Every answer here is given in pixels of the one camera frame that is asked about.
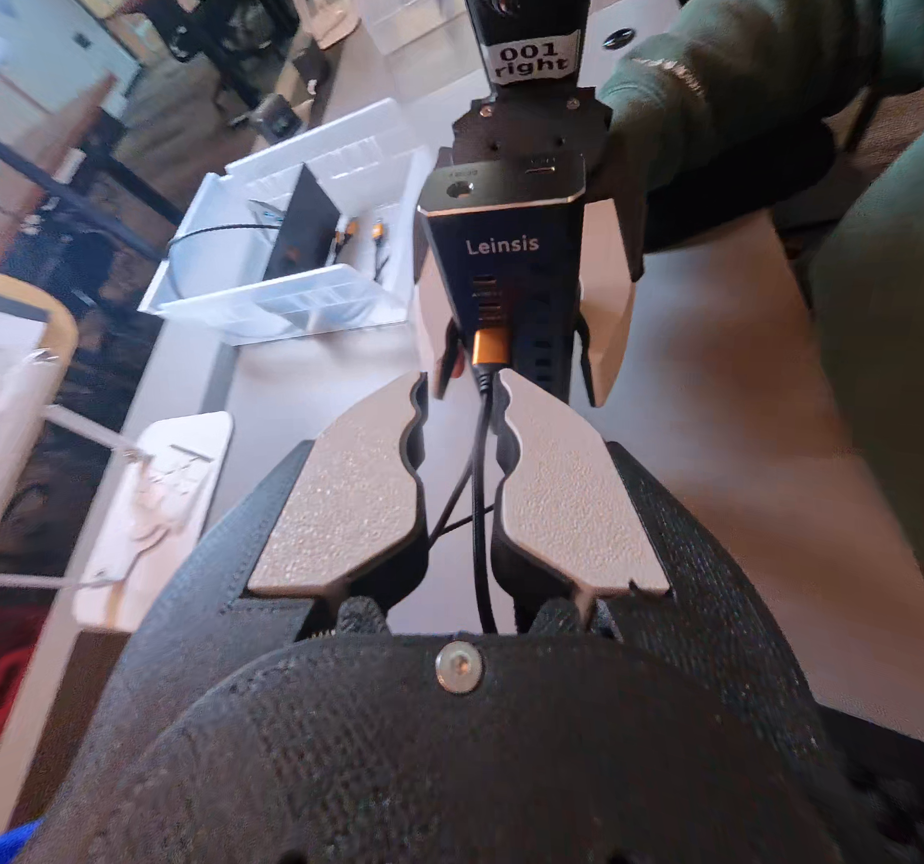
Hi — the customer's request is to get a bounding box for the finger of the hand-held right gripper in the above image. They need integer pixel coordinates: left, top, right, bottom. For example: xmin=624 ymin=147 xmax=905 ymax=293
xmin=577 ymin=200 xmax=638 ymax=409
xmin=413 ymin=256 xmax=463 ymax=399

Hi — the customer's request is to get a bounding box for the black divider of clear bin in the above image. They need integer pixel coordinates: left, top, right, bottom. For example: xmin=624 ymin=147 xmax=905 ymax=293
xmin=261 ymin=164 xmax=342 ymax=280

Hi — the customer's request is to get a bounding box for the black power adapter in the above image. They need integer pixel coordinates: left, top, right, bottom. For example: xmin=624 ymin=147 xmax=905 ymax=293
xmin=249 ymin=95 xmax=304 ymax=143

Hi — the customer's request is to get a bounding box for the large black USB hub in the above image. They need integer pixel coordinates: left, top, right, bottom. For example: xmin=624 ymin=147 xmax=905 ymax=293
xmin=417 ymin=160 xmax=587 ymax=385

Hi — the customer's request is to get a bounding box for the person's green sweatshirt torso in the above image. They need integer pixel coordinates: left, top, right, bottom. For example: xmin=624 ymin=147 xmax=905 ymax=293
xmin=805 ymin=153 xmax=924 ymax=540

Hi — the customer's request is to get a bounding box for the orange-plug braided USB cable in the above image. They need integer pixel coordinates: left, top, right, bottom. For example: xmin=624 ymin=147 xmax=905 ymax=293
xmin=331 ymin=218 xmax=392 ymax=282
xmin=426 ymin=328 xmax=517 ymax=635

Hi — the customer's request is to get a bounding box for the black chair armrest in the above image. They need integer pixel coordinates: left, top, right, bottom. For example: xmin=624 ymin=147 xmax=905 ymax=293
xmin=642 ymin=120 xmax=838 ymax=253

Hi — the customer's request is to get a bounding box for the thin black cable with strap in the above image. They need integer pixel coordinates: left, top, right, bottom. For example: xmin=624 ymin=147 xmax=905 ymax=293
xmin=165 ymin=220 xmax=284 ymax=302

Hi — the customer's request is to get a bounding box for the red handled crate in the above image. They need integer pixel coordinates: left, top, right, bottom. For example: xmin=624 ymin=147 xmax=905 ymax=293
xmin=0 ymin=607 xmax=44 ymax=735

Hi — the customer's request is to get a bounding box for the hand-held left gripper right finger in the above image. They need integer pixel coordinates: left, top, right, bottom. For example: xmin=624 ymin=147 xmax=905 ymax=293
xmin=491 ymin=368 xmax=672 ymax=627

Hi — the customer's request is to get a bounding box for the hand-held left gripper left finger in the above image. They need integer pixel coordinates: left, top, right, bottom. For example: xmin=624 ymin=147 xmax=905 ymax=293
xmin=247 ymin=371 xmax=432 ymax=616

